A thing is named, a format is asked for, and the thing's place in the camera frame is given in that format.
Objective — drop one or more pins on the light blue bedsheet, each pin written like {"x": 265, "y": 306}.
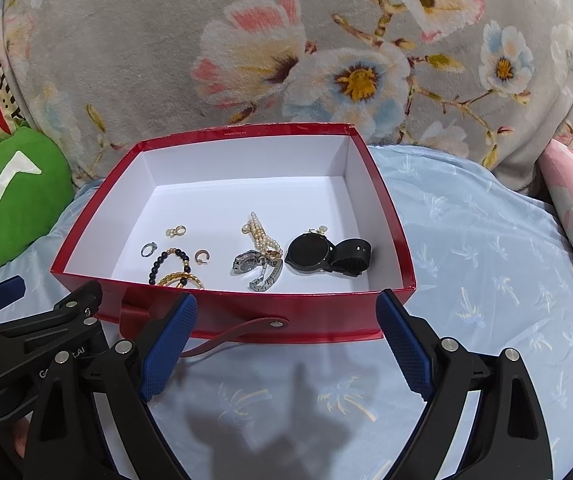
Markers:
{"x": 491, "y": 285}

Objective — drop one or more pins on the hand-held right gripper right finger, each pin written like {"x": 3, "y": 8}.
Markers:
{"x": 406, "y": 345}

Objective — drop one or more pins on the person's left hand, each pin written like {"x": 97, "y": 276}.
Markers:
{"x": 20, "y": 440}

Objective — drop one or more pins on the red cardboard box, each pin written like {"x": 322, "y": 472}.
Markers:
{"x": 316, "y": 315}

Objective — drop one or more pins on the grey floral blanket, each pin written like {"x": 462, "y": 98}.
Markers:
{"x": 141, "y": 60}

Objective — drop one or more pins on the silver metal watch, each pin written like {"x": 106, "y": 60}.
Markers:
{"x": 244, "y": 261}

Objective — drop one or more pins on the small gold earring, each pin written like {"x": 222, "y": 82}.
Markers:
{"x": 322, "y": 230}

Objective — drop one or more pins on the black smartwatch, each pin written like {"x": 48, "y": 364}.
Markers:
{"x": 306, "y": 255}

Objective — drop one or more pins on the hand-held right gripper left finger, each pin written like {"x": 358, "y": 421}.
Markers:
{"x": 171, "y": 345}

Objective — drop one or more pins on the gold ear cuff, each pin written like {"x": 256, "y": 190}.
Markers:
{"x": 197, "y": 256}

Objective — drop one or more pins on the gold pearl earring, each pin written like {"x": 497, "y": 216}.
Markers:
{"x": 180, "y": 230}

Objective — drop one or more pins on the green round cushion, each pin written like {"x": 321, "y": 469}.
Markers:
{"x": 31, "y": 200}

